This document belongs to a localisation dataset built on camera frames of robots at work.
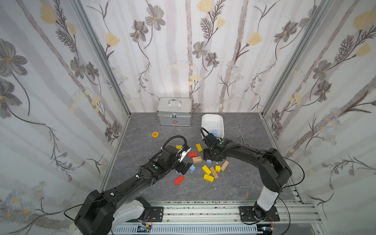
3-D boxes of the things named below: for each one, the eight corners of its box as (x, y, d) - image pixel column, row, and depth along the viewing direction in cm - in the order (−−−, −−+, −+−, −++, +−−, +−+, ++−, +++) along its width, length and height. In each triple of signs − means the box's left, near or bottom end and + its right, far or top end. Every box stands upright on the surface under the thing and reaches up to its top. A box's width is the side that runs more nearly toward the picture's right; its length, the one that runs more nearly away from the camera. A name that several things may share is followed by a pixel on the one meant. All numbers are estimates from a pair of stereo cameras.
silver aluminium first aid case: (160, 126, 115) (156, 110, 101) (163, 112, 125) (159, 96, 111) (192, 126, 115) (192, 111, 101) (191, 112, 125) (192, 96, 111)
